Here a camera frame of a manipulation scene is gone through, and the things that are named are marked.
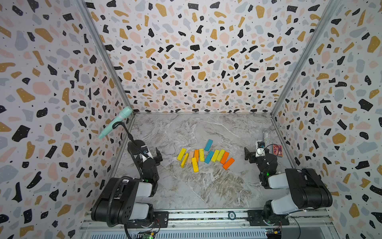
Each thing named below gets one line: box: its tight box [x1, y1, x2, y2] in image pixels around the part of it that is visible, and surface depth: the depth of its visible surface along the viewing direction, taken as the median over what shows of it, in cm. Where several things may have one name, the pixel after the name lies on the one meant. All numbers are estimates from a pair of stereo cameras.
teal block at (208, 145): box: [203, 138, 214, 152], surface depth 106 cm
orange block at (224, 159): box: [220, 151, 230, 165], surface depth 99 cm
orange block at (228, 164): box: [222, 157, 235, 170], surface depth 96 cm
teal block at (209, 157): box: [204, 150, 215, 164], surface depth 99 cm
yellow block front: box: [191, 157, 200, 173], surface depth 93 cm
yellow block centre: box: [198, 148, 205, 162], surface depth 99 cm
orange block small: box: [193, 149, 200, 163], surface depth 99 cm
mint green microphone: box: [98, 106, 134, 139], surface depth 78 cm
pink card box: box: [272, 144, 284, 158], surface depth 101 cm
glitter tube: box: [263, 129, 271, 147], surface depth 106 cm
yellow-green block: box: [216, 148, 226, 162], surface depth 99 cm
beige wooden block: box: [187, 150, 195, 164], surface depth 97 cm
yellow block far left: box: [176, 147, 187, 161], surface depth 99 cm
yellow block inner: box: [210, 149, 220, 163], surface depth 99 cm
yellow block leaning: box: [181, 153, 190, 169], surface depth 94 cm
